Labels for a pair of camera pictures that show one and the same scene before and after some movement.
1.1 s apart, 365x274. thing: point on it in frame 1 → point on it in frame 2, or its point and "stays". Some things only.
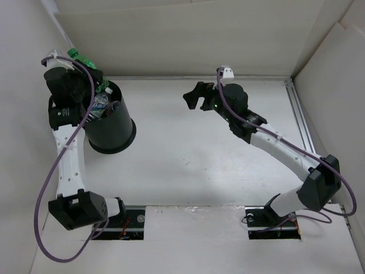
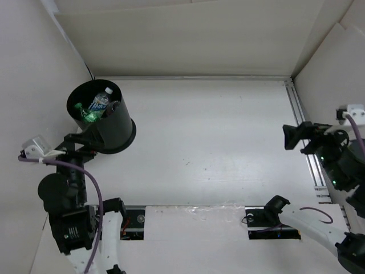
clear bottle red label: (110, 107) stays
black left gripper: (73, 73) → (87, 148)
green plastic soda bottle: (73, 53) → (89, 116)
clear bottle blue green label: (100, 103) stays
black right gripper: (202, 89) → (306, 129)
